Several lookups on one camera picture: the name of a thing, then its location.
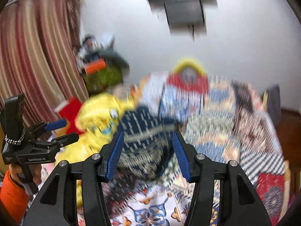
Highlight navy patterned hooded garment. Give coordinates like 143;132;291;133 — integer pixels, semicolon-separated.
117;106;180;181

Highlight orange sleeve forearm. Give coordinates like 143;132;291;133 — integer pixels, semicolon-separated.
1;171;29;224

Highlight person's left hand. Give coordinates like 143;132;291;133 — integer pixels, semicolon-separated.
9;164;42;186

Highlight red and white box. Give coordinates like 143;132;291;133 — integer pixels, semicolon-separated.
54;97;83;135

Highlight yellow cartoon fleece blanket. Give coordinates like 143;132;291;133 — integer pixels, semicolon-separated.
53;92;135;208

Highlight green patterned cloth cover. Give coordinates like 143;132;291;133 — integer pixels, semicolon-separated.
83;66;123;95

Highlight striped brown curtain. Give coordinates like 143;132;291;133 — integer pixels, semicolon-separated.
1;0;88;127

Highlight orange box on clutter pile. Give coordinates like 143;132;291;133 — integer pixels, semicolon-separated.
84;58;107;75

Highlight colourful patchwork bedspread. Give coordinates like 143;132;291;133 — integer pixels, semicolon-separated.
105;72;286;225

